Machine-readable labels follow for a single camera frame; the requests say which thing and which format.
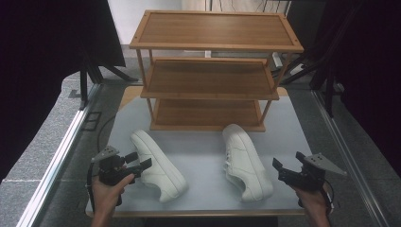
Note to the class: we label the wooden shoe rack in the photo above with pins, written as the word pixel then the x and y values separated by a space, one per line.
pixel 211 67

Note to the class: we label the person's right hand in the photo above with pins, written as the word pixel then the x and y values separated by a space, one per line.
pixel 312 200

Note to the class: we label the dark curtain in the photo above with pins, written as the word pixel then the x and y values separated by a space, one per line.
pixel 372 78
pixel 47 63

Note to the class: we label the white sneaker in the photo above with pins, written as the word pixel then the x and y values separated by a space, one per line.
pixel 159 168
pixel 244 164

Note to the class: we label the metal floor rail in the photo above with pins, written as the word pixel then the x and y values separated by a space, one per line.
pixel 350 157
pixel 60 157

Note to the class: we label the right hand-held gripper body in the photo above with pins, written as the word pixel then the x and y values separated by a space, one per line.
pixel 310 172

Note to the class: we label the black stand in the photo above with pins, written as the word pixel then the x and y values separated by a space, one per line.
pixel 90 74
pixel 327 63

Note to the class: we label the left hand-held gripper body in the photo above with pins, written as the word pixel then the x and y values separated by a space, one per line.
pixel 108 168

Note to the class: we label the white power strip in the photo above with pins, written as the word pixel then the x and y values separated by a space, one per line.
pixel 277 60

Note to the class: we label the person's left hand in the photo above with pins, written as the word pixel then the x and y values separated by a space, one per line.
pixel 108 197

